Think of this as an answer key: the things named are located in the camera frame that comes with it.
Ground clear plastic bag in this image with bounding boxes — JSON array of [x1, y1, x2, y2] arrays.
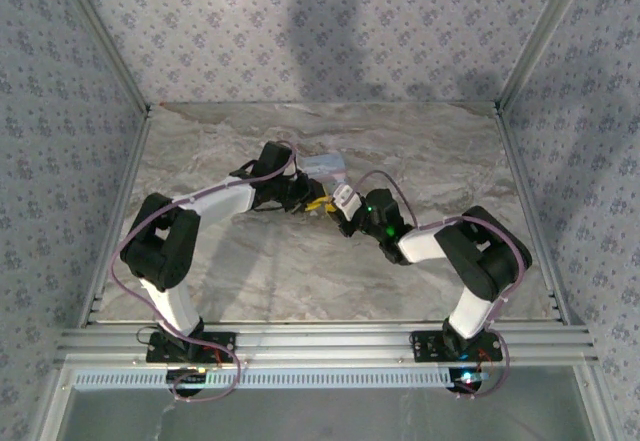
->
[[299, 150, 350, 183]]

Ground right controller board with LED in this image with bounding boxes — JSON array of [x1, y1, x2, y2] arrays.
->
[[448, 368, 494, 392]]

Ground controller board with led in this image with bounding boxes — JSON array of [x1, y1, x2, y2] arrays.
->
[[167, 366, 209, 387], [448, 368, 494, 392]]

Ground left controller board with LED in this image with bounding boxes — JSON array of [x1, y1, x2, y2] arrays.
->
[[167, 366, 209, 387]]

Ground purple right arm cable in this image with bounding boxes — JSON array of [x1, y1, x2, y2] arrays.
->
[[355, 170, 532, 402]]

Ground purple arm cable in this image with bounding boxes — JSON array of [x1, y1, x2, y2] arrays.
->
[[108, 139, 301, 403], [355, 170, 532, 402]]

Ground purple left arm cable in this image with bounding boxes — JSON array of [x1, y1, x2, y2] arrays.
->
[[108, 139, 301, 403]]

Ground aluminium mounting rail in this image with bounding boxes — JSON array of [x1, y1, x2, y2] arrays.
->
[[55, 321, 599, 367]]

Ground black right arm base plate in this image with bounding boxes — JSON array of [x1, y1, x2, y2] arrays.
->
[[412, 330, 504, 364]]

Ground aluminium side rail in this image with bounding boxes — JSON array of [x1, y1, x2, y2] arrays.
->
[[79, 110, 154, 330], [497, 110, 574, 325]]

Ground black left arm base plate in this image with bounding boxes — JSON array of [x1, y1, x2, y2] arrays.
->
[[146, 331, 237, 365]]

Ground white slotted cable duct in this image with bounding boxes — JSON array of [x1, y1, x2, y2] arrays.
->
[[73, 370, 454, 391]]

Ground aluminium corner post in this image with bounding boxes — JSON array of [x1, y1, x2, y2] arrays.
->
[[494, 0, 599, 115], [49, 0, 153, 115]]

